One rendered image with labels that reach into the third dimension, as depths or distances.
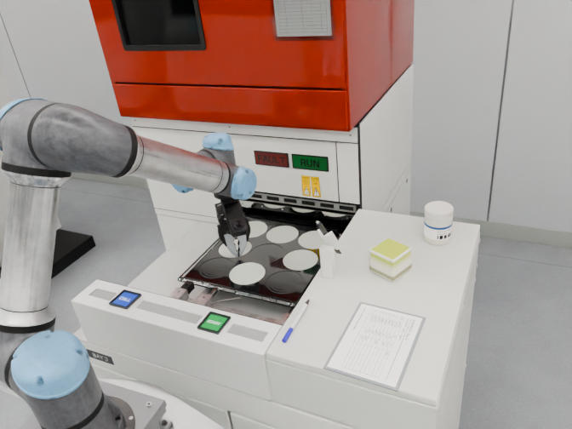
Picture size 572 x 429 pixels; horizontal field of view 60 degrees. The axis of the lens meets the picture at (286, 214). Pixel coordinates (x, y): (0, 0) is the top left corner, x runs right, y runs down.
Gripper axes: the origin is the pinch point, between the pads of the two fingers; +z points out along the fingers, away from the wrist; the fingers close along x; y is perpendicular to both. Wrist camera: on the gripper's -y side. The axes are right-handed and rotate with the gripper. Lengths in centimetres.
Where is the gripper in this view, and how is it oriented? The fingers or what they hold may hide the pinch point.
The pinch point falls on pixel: (238, 254)
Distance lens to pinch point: 143.9
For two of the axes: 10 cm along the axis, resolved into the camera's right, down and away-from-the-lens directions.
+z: 1.0, 8.6, 5.0
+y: -2.8, -4.6, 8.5
